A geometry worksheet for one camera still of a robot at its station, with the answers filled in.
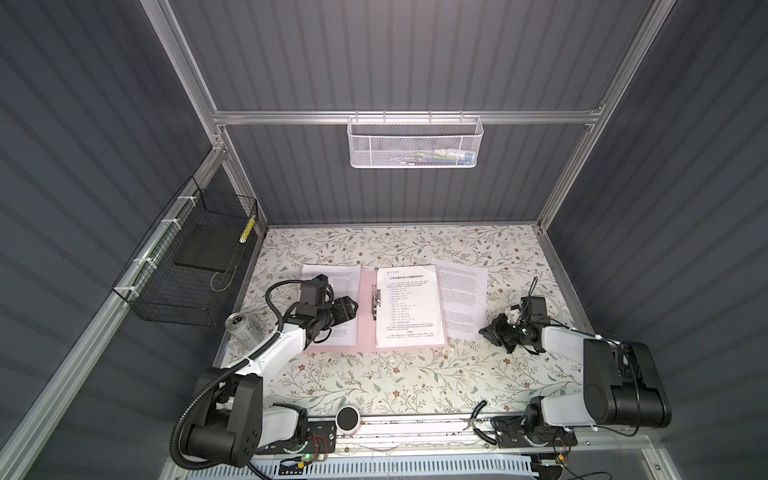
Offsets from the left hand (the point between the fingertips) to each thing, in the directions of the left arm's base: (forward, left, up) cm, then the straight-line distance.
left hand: (350, 307), depth 89 cm
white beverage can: (-8, +29, +4) cm, 30 cm away
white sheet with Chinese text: (+1, -19, -6) cm, 20 cm away
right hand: (-7, -41, -7) cm, 42 cm away
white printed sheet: (+6, -38, -7) cm, 39 cm away
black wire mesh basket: (+1, +39, +20) cm, 44 cm away
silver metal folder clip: (+5, -8, -6) cm, 11 cm away
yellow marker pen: (+12, +27, +20) cm, 36 cm away
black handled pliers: (-33, -32, -8) cm, 47 cm away
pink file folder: (-4, -4, -7) cm, 9 cm away
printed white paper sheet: (+14, +3, -7) cm, 16 cm away
